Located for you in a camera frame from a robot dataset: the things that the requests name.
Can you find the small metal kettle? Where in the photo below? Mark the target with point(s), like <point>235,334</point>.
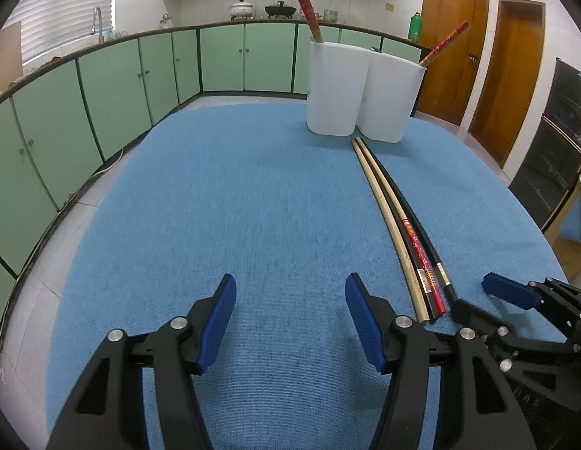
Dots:
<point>166,20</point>

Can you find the narrow wooden door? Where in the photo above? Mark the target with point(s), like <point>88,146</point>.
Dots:
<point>506,84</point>

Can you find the green bottle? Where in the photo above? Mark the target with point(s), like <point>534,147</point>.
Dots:
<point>416,27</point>

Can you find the white window blind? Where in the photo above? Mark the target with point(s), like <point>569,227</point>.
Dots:
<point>65,9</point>

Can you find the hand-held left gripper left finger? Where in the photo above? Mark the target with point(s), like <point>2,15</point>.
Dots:
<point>215,323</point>

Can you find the white two-compartment utensil holder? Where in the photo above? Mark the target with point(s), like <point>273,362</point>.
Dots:
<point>337,89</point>

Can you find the wide wooden door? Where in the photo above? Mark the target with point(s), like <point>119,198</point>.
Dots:
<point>452,42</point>

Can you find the wood-coloured water dispenser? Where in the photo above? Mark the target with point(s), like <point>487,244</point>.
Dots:
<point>6,49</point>

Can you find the black glass-front cabinet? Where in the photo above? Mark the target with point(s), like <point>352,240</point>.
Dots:
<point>553,150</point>

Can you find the black gold-banded chopstick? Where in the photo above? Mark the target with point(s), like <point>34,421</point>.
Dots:
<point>419,215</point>
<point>429,297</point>

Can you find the blue table mat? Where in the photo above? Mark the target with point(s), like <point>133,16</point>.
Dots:
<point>243,206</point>

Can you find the black cooking pot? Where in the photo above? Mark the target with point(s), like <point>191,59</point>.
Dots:
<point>281,10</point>

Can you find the green lower kitchen cabinets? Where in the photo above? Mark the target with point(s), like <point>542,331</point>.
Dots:
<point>107,98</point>

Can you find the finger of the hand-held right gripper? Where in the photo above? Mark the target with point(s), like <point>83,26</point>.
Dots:
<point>508,290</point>
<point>478,318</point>

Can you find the bundle of chopsticks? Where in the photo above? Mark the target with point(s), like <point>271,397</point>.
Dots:
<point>422,258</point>

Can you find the group of kitchen jars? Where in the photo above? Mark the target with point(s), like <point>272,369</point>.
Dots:
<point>330,14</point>

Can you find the silver cooking pot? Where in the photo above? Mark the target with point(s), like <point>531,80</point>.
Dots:
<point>242,9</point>

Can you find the red-ended bamboo chopstick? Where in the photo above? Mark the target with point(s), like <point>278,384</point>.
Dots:
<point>300,2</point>
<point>443,41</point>
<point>309,2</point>
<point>447,43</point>

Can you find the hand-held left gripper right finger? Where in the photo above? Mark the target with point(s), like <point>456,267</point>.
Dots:
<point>365,323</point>

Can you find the plain bamboo chopstick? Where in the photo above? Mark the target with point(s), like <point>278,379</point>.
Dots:
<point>389,215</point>

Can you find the chrome kitchen faucet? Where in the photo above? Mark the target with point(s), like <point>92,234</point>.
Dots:
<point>99,21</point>

